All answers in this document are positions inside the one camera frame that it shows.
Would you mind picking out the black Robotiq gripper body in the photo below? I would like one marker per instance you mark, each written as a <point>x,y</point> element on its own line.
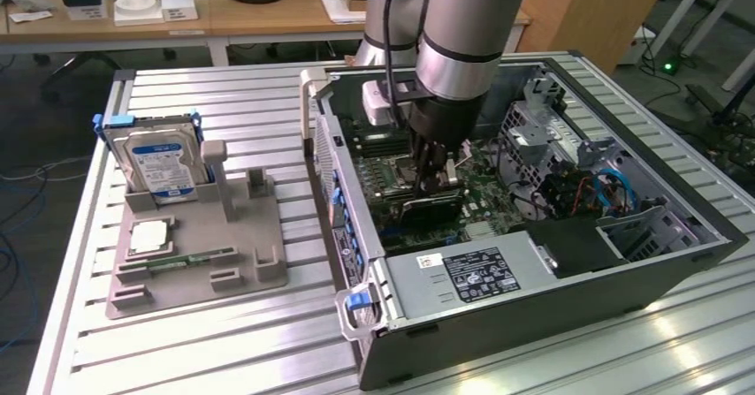
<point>448,121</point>

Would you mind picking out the white paper stack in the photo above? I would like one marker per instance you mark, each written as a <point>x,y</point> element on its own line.
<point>341,10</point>

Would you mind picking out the grey power supply unit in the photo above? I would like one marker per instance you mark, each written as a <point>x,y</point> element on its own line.
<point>424,280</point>

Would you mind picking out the power strip with green light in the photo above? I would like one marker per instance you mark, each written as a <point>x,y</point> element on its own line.
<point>668,66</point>

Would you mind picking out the open CPU socket cover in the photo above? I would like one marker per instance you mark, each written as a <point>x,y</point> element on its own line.
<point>464,152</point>

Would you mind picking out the plain white box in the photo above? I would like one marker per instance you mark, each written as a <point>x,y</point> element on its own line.
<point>176,10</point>

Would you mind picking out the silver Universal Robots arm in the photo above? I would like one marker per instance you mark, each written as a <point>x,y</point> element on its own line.
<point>466,24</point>

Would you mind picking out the silver perforated drive cage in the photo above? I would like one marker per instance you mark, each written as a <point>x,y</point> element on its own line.
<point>531,147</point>

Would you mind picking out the black RAM slot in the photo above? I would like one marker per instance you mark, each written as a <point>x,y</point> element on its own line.
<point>383,152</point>
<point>383,141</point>
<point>383,136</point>
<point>383,146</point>

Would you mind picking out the green motherboard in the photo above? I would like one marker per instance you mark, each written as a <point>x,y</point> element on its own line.
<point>490,200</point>

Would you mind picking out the white box with black top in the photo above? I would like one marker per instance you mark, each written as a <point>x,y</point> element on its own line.
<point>85,12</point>

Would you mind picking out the wooden cabinet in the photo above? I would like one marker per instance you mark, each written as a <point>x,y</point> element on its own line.
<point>590,15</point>

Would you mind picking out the low-profile graphics card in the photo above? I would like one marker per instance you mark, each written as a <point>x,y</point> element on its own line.
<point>431,211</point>

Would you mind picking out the silver CPU chip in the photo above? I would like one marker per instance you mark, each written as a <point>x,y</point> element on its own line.
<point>147,236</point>

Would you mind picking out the green RAM stick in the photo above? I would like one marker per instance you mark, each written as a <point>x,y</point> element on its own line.
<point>188,260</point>

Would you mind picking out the white desk frame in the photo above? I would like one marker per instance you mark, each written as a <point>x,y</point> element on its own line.
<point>687,12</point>

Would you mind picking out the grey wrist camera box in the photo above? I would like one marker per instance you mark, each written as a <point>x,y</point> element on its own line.
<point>377,103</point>

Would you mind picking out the white round dish box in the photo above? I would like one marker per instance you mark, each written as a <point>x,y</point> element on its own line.
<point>139,10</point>

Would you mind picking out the grey disk bay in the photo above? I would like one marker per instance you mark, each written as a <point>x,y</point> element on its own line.
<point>634,218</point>

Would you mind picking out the hard disk with blue caddy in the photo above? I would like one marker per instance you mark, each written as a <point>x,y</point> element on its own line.
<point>156,165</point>

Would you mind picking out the grey parts rack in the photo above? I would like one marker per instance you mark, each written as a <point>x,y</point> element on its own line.
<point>195,236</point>

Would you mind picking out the open black PC case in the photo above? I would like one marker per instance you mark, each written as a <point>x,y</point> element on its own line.
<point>531,315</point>

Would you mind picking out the wooden desk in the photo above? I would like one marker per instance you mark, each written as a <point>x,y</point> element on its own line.
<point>265,15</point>
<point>117,35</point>

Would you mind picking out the silver chipset heat sink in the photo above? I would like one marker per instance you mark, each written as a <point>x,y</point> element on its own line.
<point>480,231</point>

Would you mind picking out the CPU socket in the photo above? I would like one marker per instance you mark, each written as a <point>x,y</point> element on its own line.
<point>404,169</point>

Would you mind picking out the black plastic shroud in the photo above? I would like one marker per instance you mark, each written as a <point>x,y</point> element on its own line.
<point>572,245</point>

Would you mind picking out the white paper card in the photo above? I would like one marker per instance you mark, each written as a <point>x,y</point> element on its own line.
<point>29,16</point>

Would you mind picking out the black floor stand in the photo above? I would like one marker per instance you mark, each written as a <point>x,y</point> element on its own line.
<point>702,94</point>

